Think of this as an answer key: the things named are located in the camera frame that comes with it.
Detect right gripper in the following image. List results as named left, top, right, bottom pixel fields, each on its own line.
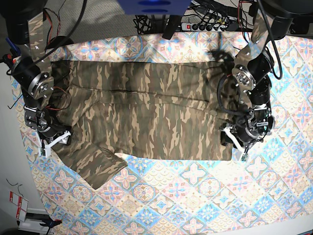
left=38, top=126, right=71, bottom=147

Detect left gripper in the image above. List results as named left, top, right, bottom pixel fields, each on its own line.
left=220, top=122, right=267, bottom=149

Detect camouflage T-shirt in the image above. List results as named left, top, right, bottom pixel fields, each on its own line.
left=49, top=61, right=234, bottom=189

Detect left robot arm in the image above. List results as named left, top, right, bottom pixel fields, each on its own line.
left=217, top=0, right=313, bottom=153

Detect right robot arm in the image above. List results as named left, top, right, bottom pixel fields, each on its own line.
left=0, top=0, right=87, bottom=150

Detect black hex key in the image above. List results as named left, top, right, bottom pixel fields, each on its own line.
left=7, top=93, right=22, bottom=110

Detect red white label tag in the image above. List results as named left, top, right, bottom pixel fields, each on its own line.
left=9, top=191, right=28, bottom=222

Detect black orange bottom clamp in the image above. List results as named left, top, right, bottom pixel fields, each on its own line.
left=40, top=219, right=62, bottom=229

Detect red black clamp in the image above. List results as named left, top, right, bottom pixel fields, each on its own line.
left=1, top=54, right=22, bottom=74

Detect black round base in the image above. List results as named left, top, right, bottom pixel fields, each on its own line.
left=46, top=36, right=74, bottom=49

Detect white power strip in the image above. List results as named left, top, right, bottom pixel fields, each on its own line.
left=180, top=23, right=227, bottom=32

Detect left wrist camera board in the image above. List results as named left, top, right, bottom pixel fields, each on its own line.
left=239, top=148, right=249, bottom=162

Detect blue clamp handle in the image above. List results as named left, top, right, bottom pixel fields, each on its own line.
left=5, top=37, right=22, bottom=57

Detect black centre bracket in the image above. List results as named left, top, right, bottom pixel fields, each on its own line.
left=162, top=15, right=182, bottom=40

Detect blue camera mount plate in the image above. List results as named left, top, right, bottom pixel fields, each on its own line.
left=117, top=0, right=191, bottom=15

